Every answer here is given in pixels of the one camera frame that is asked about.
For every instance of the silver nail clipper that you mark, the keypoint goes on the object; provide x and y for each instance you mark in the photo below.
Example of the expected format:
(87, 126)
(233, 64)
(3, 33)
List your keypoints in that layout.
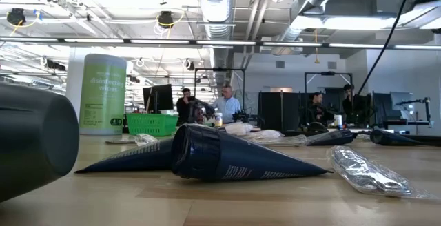
(145, 140)
(363, 137)
(368, 176)
(289, 140)

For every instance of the dark blue toiletry tube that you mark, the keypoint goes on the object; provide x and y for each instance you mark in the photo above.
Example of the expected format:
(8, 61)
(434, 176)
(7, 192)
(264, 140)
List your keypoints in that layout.
(224, 157)
(138, 158)
(389, 138)
(332, 138)

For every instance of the black comb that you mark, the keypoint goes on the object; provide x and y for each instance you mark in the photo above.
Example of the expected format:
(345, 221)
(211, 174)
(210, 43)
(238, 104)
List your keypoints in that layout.
(119, 141)

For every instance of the person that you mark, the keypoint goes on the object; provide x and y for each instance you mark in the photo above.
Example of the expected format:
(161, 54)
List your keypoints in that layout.
(351, 103)
(184, 107)
(318, 110)
(227, 107)

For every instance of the white bottle with yellow label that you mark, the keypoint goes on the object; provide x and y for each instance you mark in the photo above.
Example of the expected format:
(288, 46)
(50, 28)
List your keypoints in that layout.
(218, 120)

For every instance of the black partition panel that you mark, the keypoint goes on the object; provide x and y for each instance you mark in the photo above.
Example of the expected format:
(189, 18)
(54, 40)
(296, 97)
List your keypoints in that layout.
(275, 112)

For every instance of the long ceiling light strip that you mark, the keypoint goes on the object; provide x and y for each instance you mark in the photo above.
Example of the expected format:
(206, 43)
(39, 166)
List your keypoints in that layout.
(224, 42)

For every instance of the black background monitor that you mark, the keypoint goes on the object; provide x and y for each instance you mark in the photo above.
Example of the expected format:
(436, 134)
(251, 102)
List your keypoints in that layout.
(158, 98)

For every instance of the small green plastic basket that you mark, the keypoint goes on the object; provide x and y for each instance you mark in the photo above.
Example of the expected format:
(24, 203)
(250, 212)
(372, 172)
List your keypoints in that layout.
(151, 125)

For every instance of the black ceiling-mounted device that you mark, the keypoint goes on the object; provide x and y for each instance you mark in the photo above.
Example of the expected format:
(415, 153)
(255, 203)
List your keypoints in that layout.
(16, 16)
(166, 19)

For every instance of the yellow hanging pendant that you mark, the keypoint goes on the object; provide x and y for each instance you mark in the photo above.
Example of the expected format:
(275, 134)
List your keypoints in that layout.
(316, 60)

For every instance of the green disinfecting wipes canister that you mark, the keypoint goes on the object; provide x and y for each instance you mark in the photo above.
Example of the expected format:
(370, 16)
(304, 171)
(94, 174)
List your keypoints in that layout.
(103, 95)

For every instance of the grey background monitor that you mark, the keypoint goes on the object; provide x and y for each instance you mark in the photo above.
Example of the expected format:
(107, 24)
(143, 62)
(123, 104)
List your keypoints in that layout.
(401, 100)

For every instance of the dark grey roll-on deodorant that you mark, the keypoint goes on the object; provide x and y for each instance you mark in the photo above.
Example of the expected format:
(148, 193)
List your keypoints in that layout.
(34, 140)

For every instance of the black background rig frame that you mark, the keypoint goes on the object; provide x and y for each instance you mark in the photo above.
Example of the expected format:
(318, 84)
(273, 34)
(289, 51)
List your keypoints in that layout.
(220, 69)
(327, 73)

